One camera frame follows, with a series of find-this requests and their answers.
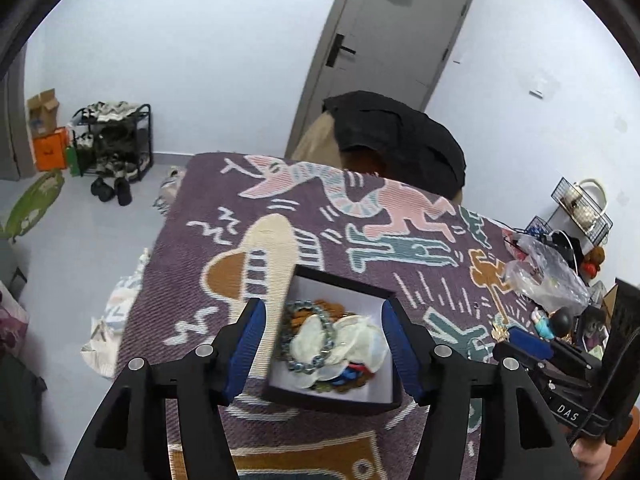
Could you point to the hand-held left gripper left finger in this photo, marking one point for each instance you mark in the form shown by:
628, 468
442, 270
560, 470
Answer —
245, 355

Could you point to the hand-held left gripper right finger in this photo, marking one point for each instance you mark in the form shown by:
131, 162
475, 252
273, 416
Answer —
402, 355

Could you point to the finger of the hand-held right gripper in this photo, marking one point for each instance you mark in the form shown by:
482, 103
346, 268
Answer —
530, 342

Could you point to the small gold jewelry piece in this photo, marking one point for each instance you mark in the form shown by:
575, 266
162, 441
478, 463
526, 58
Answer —
501, 329

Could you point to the black square gift box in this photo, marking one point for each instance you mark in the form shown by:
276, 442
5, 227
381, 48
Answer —
360, 305

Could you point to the person's right hand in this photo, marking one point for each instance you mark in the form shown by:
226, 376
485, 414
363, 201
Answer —
595, 460

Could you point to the dark box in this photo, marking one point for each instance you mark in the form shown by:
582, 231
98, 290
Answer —
592, 327

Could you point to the black haired doll figure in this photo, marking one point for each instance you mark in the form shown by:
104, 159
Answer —
560, 321

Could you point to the large cardboard box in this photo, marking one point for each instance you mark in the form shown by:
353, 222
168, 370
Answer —
610, 299

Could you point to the clear plastic bag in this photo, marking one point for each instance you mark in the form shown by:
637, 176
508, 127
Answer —
550, 275

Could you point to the brown plush toy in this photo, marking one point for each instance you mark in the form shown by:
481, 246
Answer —
594, 262

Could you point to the black bag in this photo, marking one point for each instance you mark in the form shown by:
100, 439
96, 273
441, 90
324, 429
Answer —
567, 245

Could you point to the purple printed blanket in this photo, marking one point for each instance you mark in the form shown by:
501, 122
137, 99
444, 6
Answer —
210, 240

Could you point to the white tote bag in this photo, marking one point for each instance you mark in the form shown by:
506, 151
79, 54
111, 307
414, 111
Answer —
117, 310

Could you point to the white handbag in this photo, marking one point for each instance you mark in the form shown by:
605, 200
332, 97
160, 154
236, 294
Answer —
585, 210

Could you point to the black slipper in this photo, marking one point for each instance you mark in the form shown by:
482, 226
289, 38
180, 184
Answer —
123, 191
103, 190

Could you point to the tan chair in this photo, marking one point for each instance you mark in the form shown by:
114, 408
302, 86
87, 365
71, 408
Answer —
320, 142

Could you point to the black shoe rack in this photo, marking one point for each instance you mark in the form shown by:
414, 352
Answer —
149, 145

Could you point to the pink floral bag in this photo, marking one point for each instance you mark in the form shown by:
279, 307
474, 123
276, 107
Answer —
12, 317

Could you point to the small green bag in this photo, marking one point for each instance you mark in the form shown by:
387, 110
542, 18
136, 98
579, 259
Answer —
73, 161

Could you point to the green oval mat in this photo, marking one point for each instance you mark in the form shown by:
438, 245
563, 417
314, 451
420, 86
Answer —
32, 202

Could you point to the shoes on rack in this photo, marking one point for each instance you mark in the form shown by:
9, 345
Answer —
110, 110

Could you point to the orange paper bag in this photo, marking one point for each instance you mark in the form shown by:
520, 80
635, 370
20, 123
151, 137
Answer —
50, 152

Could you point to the open cardboard box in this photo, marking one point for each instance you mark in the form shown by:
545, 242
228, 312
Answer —
44, 112

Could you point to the grey door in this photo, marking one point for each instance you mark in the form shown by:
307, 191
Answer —
400, 40

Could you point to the white light switch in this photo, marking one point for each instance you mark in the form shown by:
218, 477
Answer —
538, 85

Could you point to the grey door frame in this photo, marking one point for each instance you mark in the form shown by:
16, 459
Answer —
12, 125

